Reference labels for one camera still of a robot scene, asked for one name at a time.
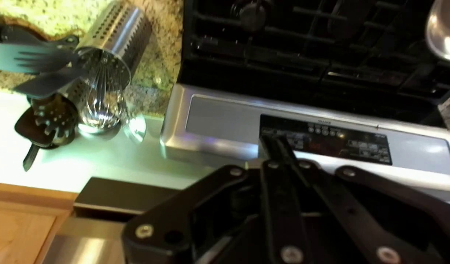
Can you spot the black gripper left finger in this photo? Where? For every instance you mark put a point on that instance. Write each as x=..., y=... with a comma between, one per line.
x=214, y=220

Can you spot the steel pot on stove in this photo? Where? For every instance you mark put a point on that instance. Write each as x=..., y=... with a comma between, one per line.
x=436, y=28

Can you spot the left wooden cabinet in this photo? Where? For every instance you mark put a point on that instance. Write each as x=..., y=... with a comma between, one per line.
x=29, y=219

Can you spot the steel whisk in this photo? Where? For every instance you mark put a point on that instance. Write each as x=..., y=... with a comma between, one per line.
x=101, y=109

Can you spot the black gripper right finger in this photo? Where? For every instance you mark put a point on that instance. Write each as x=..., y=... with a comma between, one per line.
x=349, y=216

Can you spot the perforated steel utensil holder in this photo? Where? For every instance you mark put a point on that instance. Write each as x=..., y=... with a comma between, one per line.
x=123, y=31

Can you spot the stainless steel stove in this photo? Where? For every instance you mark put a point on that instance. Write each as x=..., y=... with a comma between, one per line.
x=347, y=82

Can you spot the black slotted spoon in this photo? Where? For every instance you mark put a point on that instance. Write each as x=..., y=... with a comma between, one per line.
x=47, y=123

